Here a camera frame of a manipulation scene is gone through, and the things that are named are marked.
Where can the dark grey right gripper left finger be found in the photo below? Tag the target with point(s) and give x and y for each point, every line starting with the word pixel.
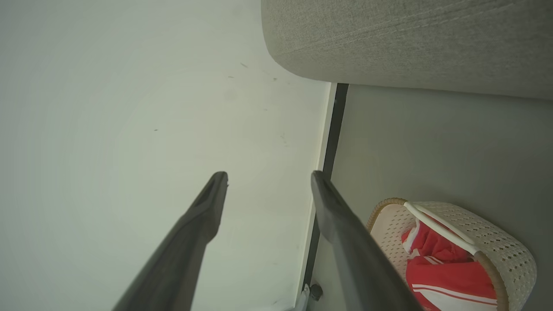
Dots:
pixel 190 242

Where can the white baseboard with black strip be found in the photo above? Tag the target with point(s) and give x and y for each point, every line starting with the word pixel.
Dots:
pixel 332 142

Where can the grey fabric sofa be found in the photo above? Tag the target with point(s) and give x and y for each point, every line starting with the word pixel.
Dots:
pixel 410 39

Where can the red basketball jersey white trim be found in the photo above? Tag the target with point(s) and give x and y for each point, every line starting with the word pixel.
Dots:
pixel 445 276

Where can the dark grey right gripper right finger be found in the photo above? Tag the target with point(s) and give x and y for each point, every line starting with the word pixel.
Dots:
pixel 358 259

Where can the cream perforated laundry basket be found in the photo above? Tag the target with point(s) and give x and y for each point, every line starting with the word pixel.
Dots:
pixel 501 242

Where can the black caster wheel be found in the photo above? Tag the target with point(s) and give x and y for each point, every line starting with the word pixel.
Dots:
pixel 316 292

